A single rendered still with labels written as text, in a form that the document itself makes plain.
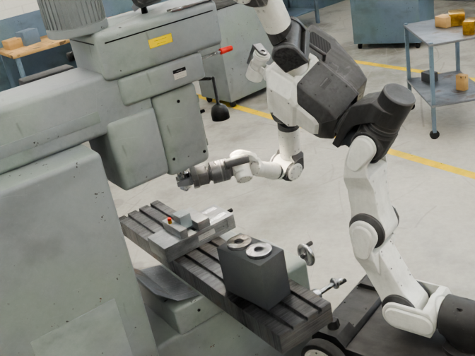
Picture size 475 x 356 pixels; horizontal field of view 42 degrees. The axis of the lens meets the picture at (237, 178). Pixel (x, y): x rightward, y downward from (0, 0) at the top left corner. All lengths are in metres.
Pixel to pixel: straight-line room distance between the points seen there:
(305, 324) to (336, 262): 1.88
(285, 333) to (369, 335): 0.55
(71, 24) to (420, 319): 1.58
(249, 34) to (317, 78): 4.88
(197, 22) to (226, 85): 4.72
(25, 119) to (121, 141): 0.33
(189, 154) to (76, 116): 0.47
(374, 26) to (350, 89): 6.20
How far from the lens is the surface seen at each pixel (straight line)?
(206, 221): 2.59
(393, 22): 8.25
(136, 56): 2.10
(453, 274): 3.85
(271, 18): 1.99
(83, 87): 2.06
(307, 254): 2.97
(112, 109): 2.11
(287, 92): 2.14
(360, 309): 2.65
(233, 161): 2.39
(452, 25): 5.74
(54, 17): 2.07
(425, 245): 4.10
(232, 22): 6.85
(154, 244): 2.60
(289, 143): 2.54
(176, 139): 2.26
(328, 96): 2.15
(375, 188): 2.25
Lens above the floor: 2.23
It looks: 25 degrees down
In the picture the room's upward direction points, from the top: 11 degrees counter-clockwise
